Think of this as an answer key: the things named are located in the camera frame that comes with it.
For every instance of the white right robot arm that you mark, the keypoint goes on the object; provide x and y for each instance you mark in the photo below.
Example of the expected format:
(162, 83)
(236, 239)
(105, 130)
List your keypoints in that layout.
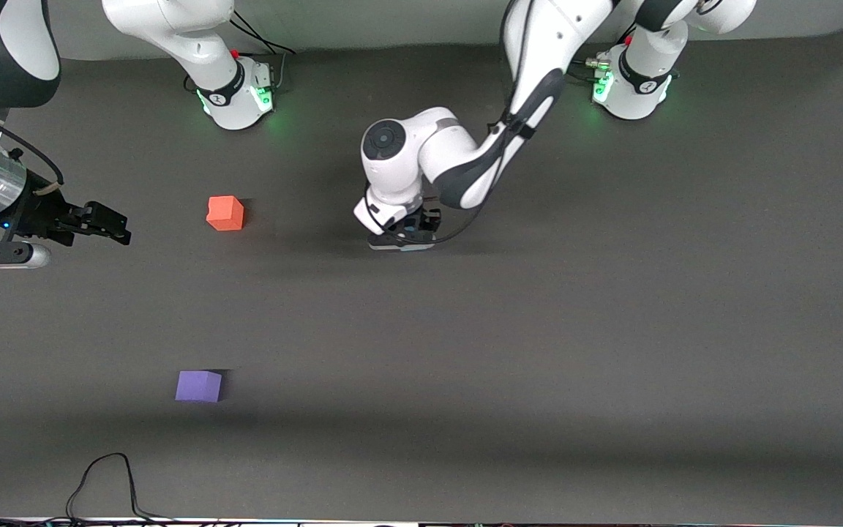
(224, 80)

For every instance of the orange foam block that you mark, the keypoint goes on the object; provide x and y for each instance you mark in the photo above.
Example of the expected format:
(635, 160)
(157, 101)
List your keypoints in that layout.
(225, 214)

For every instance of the purple foam block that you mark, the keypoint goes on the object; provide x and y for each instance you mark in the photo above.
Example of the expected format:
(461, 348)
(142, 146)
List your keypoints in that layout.
(198, 386)

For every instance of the dark grey table cover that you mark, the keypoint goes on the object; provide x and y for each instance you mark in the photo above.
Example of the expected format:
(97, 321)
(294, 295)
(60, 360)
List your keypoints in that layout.
(538, 329)

